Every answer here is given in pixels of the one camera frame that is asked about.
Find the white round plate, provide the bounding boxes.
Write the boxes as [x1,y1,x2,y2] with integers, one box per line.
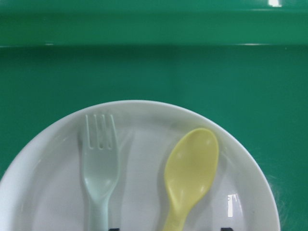
[0,101,280,231]

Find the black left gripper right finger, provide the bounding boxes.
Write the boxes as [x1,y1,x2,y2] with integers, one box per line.
[220,227,233,231]

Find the yellow plastic spoon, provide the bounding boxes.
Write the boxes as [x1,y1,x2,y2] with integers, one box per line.
[163,128,219,231]

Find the green plastic tray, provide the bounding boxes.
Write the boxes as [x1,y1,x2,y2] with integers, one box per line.
[0,0,308,231]

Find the pale green plastic fork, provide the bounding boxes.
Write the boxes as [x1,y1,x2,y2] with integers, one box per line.
[81,114,120,231]

